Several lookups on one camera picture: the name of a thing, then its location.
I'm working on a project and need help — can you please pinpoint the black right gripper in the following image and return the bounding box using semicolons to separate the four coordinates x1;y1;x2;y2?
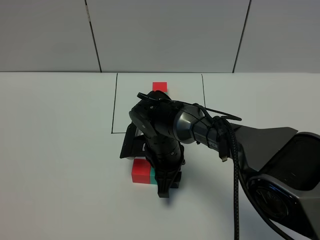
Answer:
145;136;185;198

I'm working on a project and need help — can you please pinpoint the green cube block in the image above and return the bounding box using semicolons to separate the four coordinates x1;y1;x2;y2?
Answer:
149;167;158;185

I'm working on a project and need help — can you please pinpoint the red cube block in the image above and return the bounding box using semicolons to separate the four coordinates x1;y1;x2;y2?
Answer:
131;158;151;184

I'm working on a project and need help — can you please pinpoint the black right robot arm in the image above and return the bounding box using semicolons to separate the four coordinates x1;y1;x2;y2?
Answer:
129;90;320;240

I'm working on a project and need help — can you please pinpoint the black outlined template sheet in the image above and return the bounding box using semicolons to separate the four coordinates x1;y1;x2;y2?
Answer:
112;73;204;133

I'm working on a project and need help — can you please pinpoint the red template cube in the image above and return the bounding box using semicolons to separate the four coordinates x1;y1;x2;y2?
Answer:
152;82;168;93

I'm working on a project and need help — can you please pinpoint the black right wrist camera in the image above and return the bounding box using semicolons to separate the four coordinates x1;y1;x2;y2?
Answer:
120;122;146;159

